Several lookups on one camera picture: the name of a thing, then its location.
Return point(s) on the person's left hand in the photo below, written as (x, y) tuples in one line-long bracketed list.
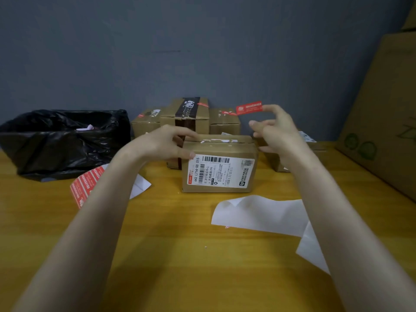
[(159, 146)]

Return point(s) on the white shipping label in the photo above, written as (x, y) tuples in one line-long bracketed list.
[(224, 172)]

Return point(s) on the white barcode label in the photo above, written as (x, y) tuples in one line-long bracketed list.
[(308, 138)]

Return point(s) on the small brown cardboard box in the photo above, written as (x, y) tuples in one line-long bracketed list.
[(224, 126), (247, 147), (144, 126)]

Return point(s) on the person's right forearm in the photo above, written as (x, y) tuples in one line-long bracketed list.
[(360, 243)]

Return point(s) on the box with black tape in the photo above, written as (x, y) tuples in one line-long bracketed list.
[(169, 113)]

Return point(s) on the person's left forearm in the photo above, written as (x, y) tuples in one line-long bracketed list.
[(81, 237)]

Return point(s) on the black plastic trash bag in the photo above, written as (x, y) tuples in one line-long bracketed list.
[(58, 152)]

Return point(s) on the long brown cardboard box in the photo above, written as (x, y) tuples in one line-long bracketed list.
[(320, 149)]

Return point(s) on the white backing paper strip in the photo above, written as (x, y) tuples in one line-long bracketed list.
[(260, 214)]

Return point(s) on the large green printed carton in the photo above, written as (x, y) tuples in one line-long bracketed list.
[(383, 110), (410, 19)]

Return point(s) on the person's right hand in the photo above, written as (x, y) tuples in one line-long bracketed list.
[(286, 139)]

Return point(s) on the red sticker label strip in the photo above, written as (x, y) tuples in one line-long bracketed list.
[(83, 185)]

